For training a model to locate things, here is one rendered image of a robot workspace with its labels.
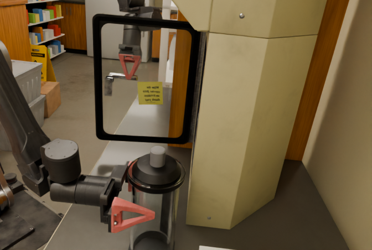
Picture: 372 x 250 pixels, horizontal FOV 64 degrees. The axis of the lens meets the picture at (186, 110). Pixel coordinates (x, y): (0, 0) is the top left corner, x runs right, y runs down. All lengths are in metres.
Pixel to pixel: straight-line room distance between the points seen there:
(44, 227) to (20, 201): 0.28
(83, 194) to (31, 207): 1.37
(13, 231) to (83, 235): 1.08
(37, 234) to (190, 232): 1.16
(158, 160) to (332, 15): 0.69
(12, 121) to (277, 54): 0.52
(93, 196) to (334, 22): 0.81
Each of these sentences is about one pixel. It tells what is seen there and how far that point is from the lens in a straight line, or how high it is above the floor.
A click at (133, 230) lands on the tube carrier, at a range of 0.63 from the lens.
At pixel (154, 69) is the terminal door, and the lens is 0.90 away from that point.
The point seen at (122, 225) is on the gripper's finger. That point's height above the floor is 1.08.
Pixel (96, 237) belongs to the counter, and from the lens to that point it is 0.76.
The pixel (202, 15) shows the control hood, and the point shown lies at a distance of 0.57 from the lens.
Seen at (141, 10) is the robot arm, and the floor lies 1.40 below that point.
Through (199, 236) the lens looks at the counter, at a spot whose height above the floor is 0.94.
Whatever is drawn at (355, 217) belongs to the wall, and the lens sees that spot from 0.92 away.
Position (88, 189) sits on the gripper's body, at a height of 1.12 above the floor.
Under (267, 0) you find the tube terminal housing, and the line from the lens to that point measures 0.57.
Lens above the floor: 1.49
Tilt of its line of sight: 24 degrees down
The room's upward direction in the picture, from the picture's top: 6 degrees clockwise
